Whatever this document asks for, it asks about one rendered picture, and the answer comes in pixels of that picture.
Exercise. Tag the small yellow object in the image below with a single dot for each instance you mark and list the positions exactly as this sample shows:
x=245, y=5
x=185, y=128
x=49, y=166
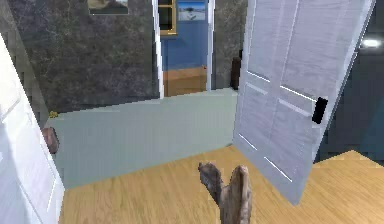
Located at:
x=53, y=114

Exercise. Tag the yellow framed window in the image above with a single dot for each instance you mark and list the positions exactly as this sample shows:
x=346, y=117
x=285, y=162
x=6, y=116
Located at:
x=167, y=16

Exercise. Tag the framed picture with dark frame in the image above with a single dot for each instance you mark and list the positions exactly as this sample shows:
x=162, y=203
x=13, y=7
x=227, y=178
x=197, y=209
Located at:
x=108, y=6

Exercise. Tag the white panelled room door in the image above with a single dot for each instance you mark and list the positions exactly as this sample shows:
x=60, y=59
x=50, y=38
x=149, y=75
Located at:
x=286, y=100

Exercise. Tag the blue framed landscape picture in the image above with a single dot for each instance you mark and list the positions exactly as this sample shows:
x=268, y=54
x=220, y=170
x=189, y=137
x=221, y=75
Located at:
x=191, y=10

